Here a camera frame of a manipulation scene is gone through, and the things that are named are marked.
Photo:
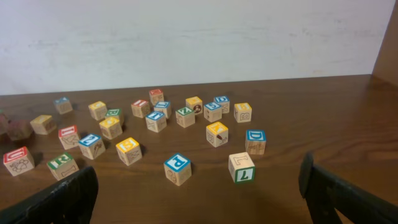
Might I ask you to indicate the blue d block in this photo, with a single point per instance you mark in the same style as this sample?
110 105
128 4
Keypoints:
255 142
224 102

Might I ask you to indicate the blue P block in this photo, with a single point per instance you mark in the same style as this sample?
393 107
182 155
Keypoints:
178 169

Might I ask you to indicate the blue D block upper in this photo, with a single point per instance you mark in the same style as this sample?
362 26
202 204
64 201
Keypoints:
224 102

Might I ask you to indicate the blue 2 block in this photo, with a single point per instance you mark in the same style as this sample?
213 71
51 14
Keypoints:
92 146

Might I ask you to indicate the green R block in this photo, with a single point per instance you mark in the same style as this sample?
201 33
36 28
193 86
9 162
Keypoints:
62 166

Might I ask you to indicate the yellow block beside red E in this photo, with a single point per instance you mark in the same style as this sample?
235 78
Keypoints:
43 124

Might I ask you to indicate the red i block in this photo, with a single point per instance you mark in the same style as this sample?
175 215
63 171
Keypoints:
69 137
140 108

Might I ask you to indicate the blue T block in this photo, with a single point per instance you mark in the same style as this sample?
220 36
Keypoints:
156 121

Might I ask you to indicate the blue D block lower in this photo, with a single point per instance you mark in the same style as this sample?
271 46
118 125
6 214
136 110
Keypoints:
255 142

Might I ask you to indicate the yellow 8 block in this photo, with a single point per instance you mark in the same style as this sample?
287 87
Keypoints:
242 112

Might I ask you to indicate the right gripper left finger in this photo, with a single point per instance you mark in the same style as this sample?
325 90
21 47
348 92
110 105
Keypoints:
70 200

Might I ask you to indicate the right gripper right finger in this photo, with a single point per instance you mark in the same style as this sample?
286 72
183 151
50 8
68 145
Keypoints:
326 194

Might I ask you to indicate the yellow block below B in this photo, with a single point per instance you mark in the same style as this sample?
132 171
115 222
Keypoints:
111 128

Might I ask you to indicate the yellow block top centre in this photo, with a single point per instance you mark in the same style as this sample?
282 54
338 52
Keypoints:
98 110

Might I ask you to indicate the blue X block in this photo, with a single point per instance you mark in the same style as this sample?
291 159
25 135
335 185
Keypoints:
63 105

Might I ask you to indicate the plain wood green-sided block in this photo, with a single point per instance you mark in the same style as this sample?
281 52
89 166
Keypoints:
241 167

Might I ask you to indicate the red H block top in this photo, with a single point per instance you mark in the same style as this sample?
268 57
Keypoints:
156 96

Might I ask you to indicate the green B block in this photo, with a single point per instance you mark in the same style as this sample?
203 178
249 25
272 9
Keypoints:
115 113

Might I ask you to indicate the blue L block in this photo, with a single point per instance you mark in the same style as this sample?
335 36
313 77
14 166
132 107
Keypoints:
164 107

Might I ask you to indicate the yellow block upper right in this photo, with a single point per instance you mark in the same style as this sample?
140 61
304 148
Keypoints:
195 103

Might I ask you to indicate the red U block centre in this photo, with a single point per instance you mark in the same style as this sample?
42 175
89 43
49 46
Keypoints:
18 161

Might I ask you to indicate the green Z block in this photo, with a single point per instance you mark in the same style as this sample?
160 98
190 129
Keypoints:
185 117

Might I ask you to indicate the blue S block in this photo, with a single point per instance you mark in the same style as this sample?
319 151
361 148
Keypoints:
212 111

